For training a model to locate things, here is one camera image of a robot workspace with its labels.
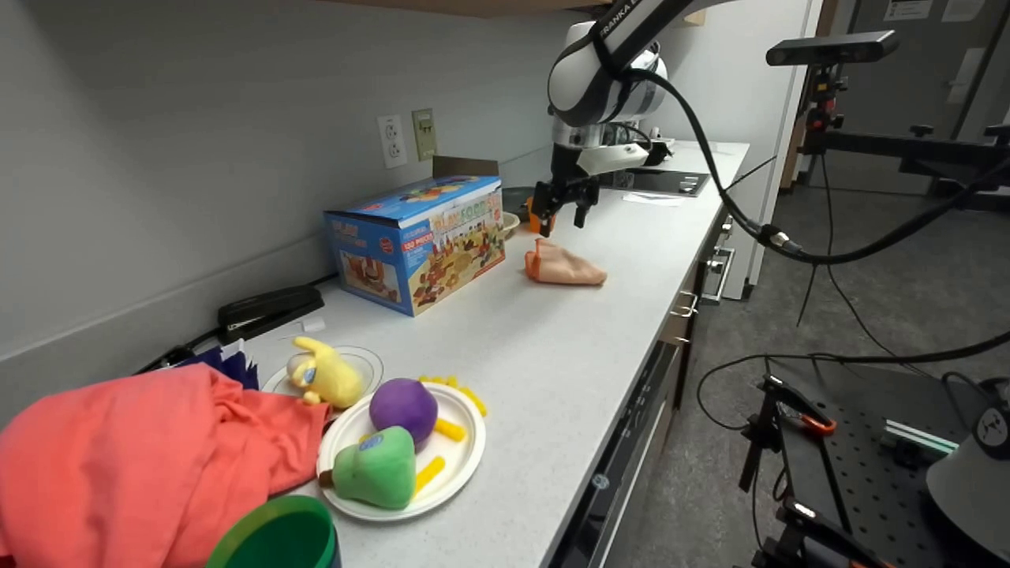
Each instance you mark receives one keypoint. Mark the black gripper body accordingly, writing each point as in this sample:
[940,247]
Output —
[569,176]

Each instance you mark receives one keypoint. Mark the orange cloth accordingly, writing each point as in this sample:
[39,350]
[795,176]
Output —
[569,270]

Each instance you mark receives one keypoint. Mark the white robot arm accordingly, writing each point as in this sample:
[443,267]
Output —
[604,74]

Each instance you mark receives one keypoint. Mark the coral red cloth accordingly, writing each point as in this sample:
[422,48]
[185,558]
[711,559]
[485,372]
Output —
[128,462]

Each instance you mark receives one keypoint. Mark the orange cup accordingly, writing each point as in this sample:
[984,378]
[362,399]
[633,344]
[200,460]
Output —
[539,221]

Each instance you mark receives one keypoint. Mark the beige plate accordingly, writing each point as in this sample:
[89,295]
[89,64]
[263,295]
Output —
[512,221]

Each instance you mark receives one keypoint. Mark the dark brown flat board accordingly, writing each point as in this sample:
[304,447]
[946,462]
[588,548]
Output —
[461,167]

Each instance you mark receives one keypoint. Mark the colourful toy box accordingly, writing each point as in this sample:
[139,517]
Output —
[422,239]

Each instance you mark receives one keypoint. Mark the yellow felt fry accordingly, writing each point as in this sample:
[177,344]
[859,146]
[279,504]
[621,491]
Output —
[431,474]
[461,394]
[449,430]

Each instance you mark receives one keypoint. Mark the small clear plate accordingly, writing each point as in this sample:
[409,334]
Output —
[369,365]

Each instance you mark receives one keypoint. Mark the purple plush ball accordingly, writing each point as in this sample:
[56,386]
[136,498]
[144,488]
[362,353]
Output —
[403,410]

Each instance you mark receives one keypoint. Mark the white paper plate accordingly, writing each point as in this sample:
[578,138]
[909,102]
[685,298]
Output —
[459,462]

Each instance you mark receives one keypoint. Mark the yellow plush toy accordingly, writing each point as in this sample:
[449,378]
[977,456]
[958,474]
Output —
[330,378]

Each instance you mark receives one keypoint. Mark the black stapler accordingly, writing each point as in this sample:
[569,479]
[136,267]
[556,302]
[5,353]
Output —
[270,308]

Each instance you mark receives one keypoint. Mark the black tripod with orange clamp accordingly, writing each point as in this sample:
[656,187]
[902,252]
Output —
[783,422]

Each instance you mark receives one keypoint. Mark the green plush pear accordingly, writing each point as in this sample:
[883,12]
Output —
[378,472]

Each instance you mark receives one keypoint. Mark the dark blue fabric item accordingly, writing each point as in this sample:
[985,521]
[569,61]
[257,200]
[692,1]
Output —
[238,368]

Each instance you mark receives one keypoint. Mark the black perforated breadboard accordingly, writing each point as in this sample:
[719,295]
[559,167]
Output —
[872,484]

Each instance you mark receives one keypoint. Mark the teal stick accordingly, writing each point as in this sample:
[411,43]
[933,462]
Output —
[920,437]

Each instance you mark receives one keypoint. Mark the green bowl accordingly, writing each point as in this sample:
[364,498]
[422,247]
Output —
[279,531]

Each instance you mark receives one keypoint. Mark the grey round base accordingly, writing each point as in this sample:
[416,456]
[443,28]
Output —
[974,501]

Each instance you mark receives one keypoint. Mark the beige wall switch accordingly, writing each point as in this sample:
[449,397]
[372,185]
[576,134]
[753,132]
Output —
[423,134]

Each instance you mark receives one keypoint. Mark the white wall outlet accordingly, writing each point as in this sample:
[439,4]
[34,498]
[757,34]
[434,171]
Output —
[393,141]

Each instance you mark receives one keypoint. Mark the black depth camera bar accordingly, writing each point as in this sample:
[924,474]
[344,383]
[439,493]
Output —
[833,48]

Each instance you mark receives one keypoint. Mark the black camera boom stand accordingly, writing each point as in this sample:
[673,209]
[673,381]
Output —
[896,146]

